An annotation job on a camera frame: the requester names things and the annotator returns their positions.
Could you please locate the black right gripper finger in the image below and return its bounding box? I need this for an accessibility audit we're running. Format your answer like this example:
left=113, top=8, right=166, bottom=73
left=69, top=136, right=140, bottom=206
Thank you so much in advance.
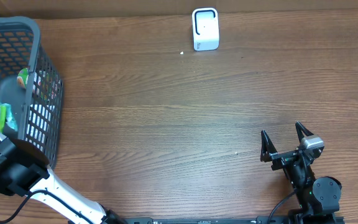
left=295, top=121, right=314, bottom=142
left=260, top=130, right=277, bottom=157

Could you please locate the teal wet wipes packet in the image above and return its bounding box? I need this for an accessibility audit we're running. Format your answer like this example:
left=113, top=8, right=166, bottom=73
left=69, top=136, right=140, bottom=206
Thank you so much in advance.
left=0, top=102, right=18, bottom=131

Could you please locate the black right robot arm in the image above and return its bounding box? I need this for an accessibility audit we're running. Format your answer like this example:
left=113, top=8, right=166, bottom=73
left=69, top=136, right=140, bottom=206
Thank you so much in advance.
left=256, top=121, right=344, bottom=224

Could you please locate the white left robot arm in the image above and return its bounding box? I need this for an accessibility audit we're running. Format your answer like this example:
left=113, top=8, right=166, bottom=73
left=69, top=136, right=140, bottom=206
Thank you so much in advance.
left=0, top=133, right=124, bottom=223

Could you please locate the white barcode scanner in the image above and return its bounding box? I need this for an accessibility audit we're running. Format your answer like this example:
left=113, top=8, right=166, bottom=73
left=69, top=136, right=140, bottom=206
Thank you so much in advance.
left=191, top=7, right=219, bottom=52

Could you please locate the dark grey plastic basket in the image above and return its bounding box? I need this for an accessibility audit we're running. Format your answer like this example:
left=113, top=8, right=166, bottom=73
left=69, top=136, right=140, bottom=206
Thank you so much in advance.
left=0, top=16, right=64, bottom=167

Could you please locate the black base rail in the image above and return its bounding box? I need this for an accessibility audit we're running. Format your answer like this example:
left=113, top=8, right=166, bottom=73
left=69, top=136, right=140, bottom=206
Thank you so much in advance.
left=116, top=216, right=346, bottom=224

